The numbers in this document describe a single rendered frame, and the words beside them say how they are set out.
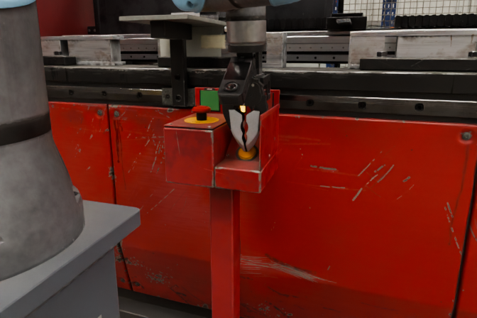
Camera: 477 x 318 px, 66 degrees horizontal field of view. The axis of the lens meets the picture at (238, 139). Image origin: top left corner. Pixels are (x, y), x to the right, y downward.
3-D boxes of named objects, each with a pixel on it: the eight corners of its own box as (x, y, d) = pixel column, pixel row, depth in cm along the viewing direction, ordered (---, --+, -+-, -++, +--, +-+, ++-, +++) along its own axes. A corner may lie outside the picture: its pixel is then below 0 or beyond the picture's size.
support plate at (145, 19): (118, 20, 87) (118, 16, 87) (172, 27, 111) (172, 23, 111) (187, 18, 81) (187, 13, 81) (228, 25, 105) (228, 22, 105)
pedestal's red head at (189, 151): (165, 182, 75) (160, 94, 71) (197, 160, 90) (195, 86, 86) (260, 194, 69) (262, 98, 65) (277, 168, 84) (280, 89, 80)
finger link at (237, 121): (253, 144, 80) (252, 102, 77) (245, 153, 75) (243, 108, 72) (239, 143, 81) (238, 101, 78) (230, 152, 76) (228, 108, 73)
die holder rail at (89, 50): (0, 64, 135) (-4, 37, 133) (14, 63, 140) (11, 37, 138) (114, 65, 119) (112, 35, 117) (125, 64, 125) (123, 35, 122)
